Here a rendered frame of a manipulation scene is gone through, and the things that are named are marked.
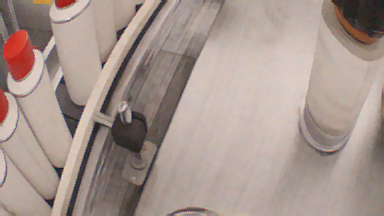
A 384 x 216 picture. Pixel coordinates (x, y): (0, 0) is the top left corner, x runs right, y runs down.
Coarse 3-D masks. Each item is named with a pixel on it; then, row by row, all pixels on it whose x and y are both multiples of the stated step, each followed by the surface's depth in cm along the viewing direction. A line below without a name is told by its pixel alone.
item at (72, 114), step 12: (156, 12) 57; (120, 36) 56; (132, 48) 55; (120, 72) 53; (60, 84) 53; (60, 96) 52; (108, 96) 52; (60, 108) 51; (72, 108) 51; (84, 108) 51; (72, 120) 50; (72, 132) 49; (96, 132) 51; (84, 156) 48; (84, 168) 49; (72, 192) 45; (72, 204) 45
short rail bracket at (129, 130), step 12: (120, 108) 43; (120, 120) 45; (132, 120) 45; (144, 120) 46; (120, 132) 45; (132, 132) 45; (144, 132) 47; (120, 144) 47; (132, 144) 45; (132, 156) 51
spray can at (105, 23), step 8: (96, 0) 43; (104, 0) 44; (112, 0) 46; (96, 8) 44; (104, 8) 45; (112, 8) 47; (96, 16) 45; (104, 16) 46; (112, 16) 48; (96, 24) 46; (104, 24) 47; (112, 24) 49; (104, 32) 49; (112, 32) 50; (104, 40) 50; (112, 40) 52; (104, 48) 51; (112, 48) 53; (104, 56) 52
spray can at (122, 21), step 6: (114, 0) 50; (120, 0) 50; (126, 0) 51; (132, 0) 53; (114, 6) 51; (120, 6) 51; (126, 6) 52; (132, 6) 54; (114, 12) 52; (120, 12) 53; (126, 12) 53; (132, 12) 55; (120, 18) 54; (126, 18) 54; (132, 18) 56; (120, 24) 55; (126, 24) 55; (120, 30) 56
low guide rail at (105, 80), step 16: (160, 0) 56; (144, 16) 53; (128, 32) 51; (128, 48) 52; (112, 64) 49; (112, 80) 50; (96, 96) 47; (80, 128) 46; (80, 144) 45; (80, 160) 45; (64, 176) 43; (64, 192) 42; (64, 208) 42
